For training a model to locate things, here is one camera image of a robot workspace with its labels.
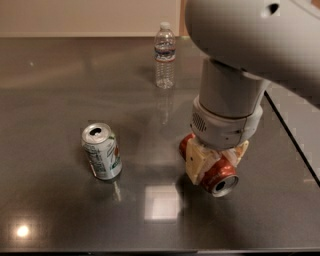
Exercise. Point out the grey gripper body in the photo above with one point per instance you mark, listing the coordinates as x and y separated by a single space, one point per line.
222 130

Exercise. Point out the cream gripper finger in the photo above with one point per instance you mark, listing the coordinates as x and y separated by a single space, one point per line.
234 155
199 159

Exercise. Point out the red coke can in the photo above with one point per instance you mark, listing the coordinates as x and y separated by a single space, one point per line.
220 179

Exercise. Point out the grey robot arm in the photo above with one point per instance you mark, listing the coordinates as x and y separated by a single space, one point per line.
249 44

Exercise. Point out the white green soda can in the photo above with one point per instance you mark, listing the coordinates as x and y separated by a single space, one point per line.
101 147

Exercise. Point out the grey side table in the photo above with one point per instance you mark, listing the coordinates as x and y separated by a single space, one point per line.
302 121

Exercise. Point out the clear plastic water bottle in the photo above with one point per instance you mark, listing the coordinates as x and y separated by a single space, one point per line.
164 56

